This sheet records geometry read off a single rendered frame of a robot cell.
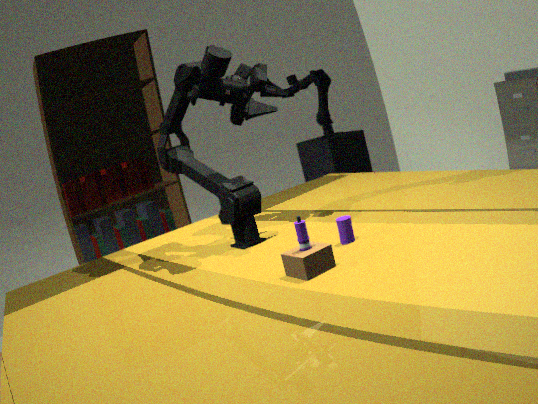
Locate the brown block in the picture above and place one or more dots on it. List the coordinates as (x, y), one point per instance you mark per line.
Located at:
(308, 264)

